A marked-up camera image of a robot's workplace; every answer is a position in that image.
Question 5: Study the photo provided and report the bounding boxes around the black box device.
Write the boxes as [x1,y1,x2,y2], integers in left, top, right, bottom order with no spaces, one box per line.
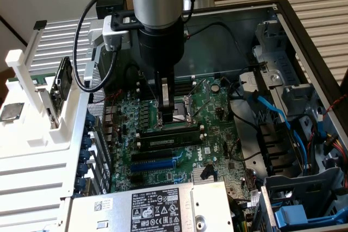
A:
[96,0,126,18]

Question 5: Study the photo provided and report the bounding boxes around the silver power supply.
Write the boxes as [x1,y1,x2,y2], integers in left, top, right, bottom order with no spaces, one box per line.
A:
[64,180,234,232]

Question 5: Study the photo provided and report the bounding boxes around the red black twisted wire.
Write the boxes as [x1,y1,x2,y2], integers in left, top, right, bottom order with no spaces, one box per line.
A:
[323,96,348,113]

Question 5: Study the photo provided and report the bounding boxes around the black camera cable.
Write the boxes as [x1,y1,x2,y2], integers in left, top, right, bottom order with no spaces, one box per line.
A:
[71,0,132,93]

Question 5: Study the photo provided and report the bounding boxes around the green motherboard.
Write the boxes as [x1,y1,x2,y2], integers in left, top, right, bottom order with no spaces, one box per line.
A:
[104,76,262,197]

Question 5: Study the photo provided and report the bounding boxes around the blue flat disk wire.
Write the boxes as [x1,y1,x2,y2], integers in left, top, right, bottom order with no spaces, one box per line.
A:
[254,93,293,130]
[290,127,316,173]

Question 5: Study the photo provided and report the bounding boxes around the black camera bracket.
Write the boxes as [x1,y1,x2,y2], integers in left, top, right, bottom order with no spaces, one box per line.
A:
[111,10,142,32]

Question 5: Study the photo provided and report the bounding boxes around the silver cpu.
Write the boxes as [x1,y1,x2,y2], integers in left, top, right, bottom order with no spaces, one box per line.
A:
[0,102,26,122]

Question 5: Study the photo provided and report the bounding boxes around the green ram stick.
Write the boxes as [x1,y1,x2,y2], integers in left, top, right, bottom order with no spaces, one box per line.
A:
[140,131,204,150]
[7,76,47,87]

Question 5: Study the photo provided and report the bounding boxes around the long black expansion slot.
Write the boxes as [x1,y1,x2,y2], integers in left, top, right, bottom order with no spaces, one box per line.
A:
[132,149,173,162]

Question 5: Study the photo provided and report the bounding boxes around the thin metal locking lever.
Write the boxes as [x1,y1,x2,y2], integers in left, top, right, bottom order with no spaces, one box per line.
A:
[140,72,157,105]

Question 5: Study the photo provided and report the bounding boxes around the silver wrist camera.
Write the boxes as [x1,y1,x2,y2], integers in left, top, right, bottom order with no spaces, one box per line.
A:
[102,16,133,52]

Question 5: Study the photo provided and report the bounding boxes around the white parts rack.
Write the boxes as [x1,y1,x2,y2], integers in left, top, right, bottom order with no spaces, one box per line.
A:
[0,49,85,159]

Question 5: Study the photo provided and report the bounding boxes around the disk power connector with wires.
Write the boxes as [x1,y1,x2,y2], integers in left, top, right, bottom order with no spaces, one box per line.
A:
[324,131,348,168]

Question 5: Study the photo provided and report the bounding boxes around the grey metal disk bay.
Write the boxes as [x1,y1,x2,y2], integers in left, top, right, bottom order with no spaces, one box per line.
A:
[251,20,303,86]

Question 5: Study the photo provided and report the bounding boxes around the short black expansion slot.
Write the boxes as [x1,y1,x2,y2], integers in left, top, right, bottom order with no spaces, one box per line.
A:
[129,174,144,185]

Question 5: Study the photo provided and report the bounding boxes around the silver chipset heatsink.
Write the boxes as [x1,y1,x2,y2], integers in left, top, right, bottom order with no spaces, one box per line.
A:
[192,165,215,181]

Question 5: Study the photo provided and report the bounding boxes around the cpu socket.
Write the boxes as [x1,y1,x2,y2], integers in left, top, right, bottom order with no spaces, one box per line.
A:
[153,95,200,131]

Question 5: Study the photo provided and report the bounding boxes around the open pc case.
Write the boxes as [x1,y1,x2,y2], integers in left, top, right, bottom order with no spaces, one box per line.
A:
[81,0,348,232]

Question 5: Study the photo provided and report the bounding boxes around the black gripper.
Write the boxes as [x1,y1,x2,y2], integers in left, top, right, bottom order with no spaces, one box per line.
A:
[136,20,187,123]

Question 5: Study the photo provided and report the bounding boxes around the green graphics card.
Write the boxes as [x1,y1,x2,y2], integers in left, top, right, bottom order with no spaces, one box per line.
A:
[38,56,74,131]

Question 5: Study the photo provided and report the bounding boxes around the blue disk caddy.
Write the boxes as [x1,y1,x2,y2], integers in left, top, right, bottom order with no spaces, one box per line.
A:
[274,204,348,232]

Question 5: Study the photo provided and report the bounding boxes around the blue expansion slot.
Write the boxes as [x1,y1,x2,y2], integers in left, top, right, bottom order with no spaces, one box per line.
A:
[130,158,176,173]

